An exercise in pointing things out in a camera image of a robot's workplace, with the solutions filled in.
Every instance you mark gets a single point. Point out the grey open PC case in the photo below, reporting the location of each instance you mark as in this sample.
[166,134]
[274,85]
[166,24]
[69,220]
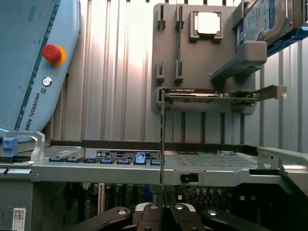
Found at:
[96,172]

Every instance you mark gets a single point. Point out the red emergency stop button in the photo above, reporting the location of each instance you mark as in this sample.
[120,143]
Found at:
[51,51]

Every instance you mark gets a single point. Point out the silver CPU chip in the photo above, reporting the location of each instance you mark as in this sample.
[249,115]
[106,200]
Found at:
[208,22]

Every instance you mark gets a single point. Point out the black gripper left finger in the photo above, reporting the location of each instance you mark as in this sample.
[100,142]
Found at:
[120,216]

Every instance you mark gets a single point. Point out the blue plastic case latch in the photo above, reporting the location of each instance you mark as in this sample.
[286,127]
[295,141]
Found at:
[10,146]

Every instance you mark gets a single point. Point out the white QR code sticker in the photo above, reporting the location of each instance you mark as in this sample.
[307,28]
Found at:
[19,217]

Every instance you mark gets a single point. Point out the black printed case label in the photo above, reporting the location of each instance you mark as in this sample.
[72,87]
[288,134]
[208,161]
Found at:
[120,154]

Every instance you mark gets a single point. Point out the black graphics card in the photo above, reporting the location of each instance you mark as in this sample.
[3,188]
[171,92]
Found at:
[211,97]

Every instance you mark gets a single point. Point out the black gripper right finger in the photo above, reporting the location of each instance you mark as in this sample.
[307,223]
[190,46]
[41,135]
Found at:
[216,217]

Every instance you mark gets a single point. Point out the dark PC motherboard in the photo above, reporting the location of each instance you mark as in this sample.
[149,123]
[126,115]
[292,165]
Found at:
[125,192]

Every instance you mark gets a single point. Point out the grey-blue robot teach pendant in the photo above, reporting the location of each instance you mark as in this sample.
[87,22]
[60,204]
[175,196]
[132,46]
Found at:
[21,60]

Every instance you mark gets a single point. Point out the hard disk with blue label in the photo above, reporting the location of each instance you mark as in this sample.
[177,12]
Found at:
[262,21]

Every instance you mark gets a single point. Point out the blue plastic disk caddy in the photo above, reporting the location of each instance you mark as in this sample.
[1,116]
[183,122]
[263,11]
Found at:
[288,38]

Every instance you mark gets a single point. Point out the grey plastic parts rack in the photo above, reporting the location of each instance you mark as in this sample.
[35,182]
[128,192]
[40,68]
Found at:
[202,60]

